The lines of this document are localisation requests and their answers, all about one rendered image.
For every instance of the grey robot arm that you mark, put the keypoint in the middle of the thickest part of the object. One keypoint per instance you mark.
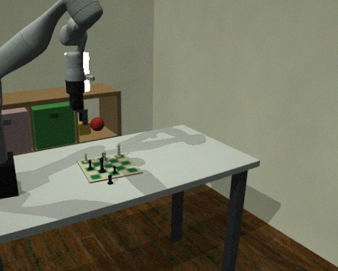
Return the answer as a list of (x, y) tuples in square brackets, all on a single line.
[(33, 40)]

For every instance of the green and cream chessboard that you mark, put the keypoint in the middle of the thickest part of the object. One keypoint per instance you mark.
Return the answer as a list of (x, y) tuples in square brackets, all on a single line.
[(124, 167)]

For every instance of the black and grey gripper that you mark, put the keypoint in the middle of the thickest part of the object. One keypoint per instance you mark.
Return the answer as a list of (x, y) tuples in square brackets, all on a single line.
[(75, 87)]

